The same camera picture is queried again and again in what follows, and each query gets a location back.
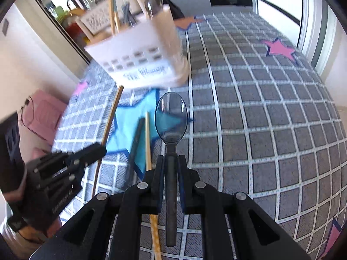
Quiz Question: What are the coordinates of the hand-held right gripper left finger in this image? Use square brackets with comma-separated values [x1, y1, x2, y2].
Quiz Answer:
[28, 154, 166, 260]

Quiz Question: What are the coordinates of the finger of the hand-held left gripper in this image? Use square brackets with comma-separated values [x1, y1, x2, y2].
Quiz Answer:
[26, 143, 107, 174]
[35, 154, 107, 193]

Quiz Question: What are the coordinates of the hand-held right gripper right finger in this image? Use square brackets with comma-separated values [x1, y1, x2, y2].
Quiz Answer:
[176, 154, 313, 260]

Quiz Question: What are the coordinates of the white plastic utensil holder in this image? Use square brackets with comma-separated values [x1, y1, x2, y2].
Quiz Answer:
[84, 0, 189, 89]

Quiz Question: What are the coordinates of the person's left hand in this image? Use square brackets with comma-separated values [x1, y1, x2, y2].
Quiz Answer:
[0, 188, 26, 204]

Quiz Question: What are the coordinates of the tan round container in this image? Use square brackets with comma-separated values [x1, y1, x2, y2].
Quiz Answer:
[0, 221, 50, 253]

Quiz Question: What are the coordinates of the pink plastic stool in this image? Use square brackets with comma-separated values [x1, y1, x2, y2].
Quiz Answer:
[20, 90, 69, 145]

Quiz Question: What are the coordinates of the grey checked star tablecloth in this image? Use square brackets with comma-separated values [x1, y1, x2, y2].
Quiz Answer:
[51, 12, 344, 260]

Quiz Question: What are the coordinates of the red container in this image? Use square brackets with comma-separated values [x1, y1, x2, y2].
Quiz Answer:
[64, 21, 85, 44]

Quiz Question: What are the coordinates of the white plastic basket chair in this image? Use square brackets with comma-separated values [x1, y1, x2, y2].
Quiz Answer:
[75, 1, 115, 38]

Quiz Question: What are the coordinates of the black jacket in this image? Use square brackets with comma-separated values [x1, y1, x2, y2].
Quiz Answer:
[162, 2, 185, 20]

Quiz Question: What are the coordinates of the black cable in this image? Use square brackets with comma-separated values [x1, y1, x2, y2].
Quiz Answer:
[18, 96, 36, 127]

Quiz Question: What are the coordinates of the sliding door frame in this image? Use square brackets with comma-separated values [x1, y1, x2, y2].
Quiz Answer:
[298, 0, 342, 74]

